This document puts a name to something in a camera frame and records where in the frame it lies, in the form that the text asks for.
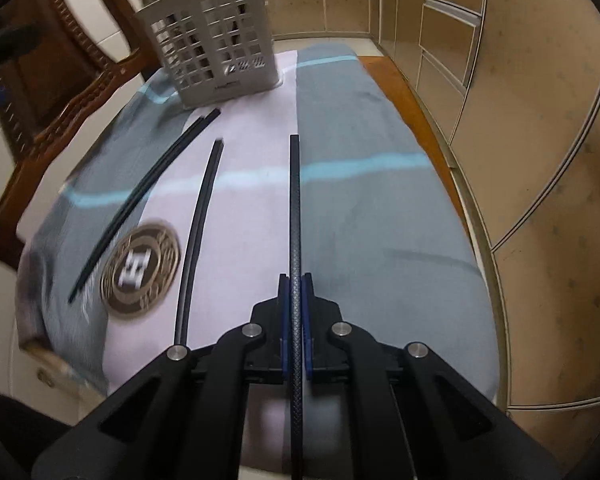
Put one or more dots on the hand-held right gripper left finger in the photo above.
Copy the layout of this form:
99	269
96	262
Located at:
283	320

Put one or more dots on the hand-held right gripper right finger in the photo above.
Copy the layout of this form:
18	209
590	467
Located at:
308	320

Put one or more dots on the black chopstick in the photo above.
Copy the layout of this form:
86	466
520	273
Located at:
192	240
211	115
295	210
187	132
198	240

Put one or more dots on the grey perforated utensil holder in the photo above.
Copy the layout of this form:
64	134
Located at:
205	97

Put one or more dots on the carved wooden chair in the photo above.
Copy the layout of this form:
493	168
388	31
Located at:
105	80

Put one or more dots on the grey and pink printed cloth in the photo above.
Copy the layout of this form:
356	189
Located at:
380	210

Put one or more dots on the orange wooden table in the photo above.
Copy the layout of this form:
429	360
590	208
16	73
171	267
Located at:
410	100

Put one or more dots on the beige kitchen cabinets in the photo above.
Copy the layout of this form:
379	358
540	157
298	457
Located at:
555	210

